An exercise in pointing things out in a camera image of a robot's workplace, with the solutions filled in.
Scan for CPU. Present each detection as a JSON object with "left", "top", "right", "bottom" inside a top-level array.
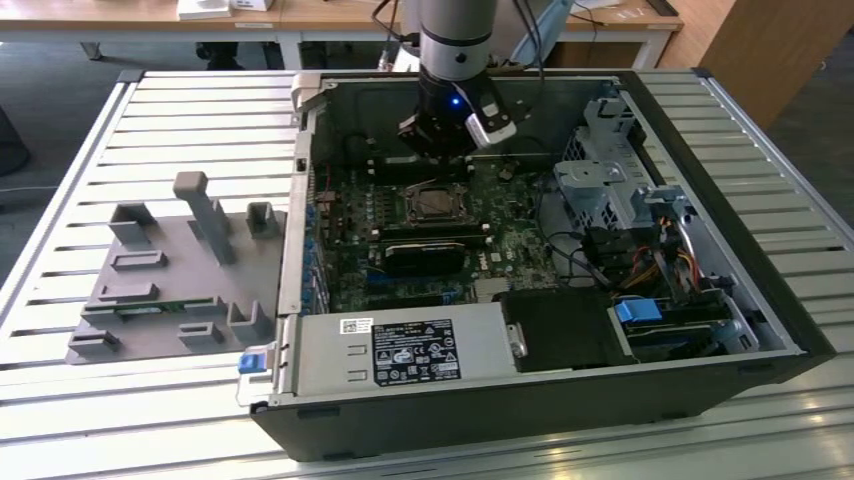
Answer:
[{"left": 414, "top": 189, "right": 463, "bottom": 217}]

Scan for metal socket cover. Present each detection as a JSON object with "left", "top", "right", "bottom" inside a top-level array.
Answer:
[{"left": 403, "top": 184, "right": 472, "bottom": 224}]

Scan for CPU socket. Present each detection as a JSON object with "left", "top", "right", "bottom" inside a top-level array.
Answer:
[{"left": 398, "top": 182, "right": 476, "bottom": 225}]

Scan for black fan shroud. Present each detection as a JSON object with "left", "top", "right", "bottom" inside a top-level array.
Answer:
[{"left": 339, "top": 133, "right": 468, "bottom": 185}]

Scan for black RAM stick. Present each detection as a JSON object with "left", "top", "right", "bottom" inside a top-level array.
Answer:
[{"left": 376, "top": 224, "right": 488, "bottom": 244}]

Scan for metal drive cage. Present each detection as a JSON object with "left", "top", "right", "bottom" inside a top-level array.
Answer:
[{"left": 551, "top": 97, "right": 689, "bottom": 231}]

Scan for green motherboard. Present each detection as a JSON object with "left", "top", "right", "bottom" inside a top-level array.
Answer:
[{"left": 310, "top": 159, "right": 568, "bottom": 314}]

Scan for pale blue teach pendant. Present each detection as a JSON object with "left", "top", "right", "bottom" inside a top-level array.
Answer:
[{"left": 510, "top": 0, "right": 572, "bottom": 69}]

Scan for black graphics card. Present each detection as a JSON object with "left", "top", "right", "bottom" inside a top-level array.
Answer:
[{"left": 383, "top": 241, "right": 472, "bottom": 277}]

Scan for silver chipset heatsink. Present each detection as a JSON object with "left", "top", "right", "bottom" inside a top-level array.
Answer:
[{"left": 472, "top": 278, "right": 508, "bottom": 301}]

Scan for black chair base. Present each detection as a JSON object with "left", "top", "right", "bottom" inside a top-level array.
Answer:
[{"left": 196, "top": 42, "right": 246, "bottom": 71}]

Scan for large white box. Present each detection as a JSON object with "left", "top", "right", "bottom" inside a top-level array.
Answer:
[{"left": 176, "top": 0, "right": 235, "bottom": 21}]

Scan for black drive box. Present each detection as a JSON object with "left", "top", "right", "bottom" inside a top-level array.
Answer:
[{"left": 498, "top": 287, "right": 639, "bottom": 374}]

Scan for blue disk carrier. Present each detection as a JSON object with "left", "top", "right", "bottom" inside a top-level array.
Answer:
[{"left": 614, "top": 298, "right": 663, "bottom": 326}]

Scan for grey parts rack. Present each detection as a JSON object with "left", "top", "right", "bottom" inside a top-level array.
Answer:
[{"left": 63, "top": 170, "right": 288, "bottom": 367}]

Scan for silver power supply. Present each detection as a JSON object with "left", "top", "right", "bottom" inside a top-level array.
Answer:
[{"left": 292, "top": 302, "right": 526, "bottom": 396}]

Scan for wooden desk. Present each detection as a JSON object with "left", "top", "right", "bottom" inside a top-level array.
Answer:
[{"left": 0, "top": 0, "right": 686, "bottom": 71}]

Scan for wooden cabinet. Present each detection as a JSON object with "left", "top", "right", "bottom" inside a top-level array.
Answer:
[{"left": 657, "top": 0, "right": 854, "bottom": 131}]

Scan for green RAM stick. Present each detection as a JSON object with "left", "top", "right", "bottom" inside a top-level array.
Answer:
[{"left": 116, "top": 298, "right": 219, "bottom": 317}]

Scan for black PC case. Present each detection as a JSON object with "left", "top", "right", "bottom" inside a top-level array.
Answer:
[{"left": 247, "top": 69, "right": 839, "bottom": 462}]

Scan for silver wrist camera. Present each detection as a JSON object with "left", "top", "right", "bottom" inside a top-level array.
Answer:
[{"left": 464, "top": 97, "right": 520, "bottom": 150}]

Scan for yellow orange wire bundle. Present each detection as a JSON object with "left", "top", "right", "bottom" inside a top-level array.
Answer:
[{"left": 626, "top": 214, "right": 702, "bottom": 294}]

